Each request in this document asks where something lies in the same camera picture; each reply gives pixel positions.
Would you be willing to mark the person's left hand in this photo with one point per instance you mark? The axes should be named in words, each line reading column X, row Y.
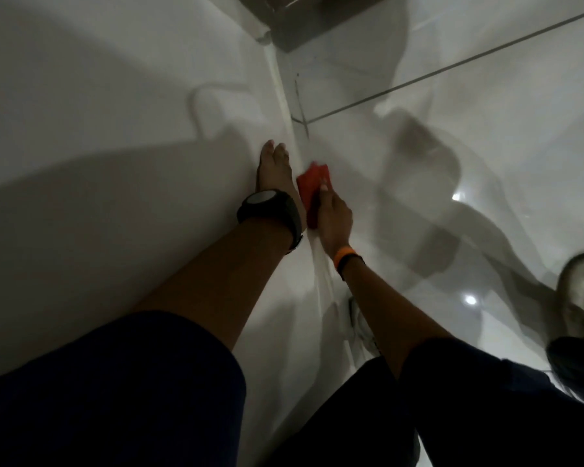
column 274, row 172

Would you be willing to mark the person's right hand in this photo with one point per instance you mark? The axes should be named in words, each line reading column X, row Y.
column 335, row 223

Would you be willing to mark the person's left fingers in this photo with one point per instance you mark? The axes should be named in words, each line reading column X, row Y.
column 275, row 149

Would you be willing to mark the person's right fingers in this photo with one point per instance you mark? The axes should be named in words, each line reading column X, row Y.
column 324, row 195

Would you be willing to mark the red cleaning cloth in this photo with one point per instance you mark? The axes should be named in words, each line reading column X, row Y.
column 311, row 182

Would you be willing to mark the person's left forearm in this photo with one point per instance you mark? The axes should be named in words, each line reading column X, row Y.
column 219, row 282

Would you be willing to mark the person's right forearm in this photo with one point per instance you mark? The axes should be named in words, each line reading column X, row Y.
column 387, row 311

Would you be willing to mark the black wristwatch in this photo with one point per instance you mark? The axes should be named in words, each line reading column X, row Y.
column 272, row 206

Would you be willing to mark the orange wristband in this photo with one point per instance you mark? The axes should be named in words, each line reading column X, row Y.
column 341, row 253

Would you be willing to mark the black wristband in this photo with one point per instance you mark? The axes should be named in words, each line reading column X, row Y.
column 349, row 262

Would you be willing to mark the white shoe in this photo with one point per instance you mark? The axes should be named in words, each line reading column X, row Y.
column 362, row 325
column 583, row 291

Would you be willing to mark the dark furniture base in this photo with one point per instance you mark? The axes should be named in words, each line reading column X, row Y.
column 316, row 16

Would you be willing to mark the dark navy shirt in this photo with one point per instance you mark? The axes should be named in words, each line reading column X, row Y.
column 112, row 393

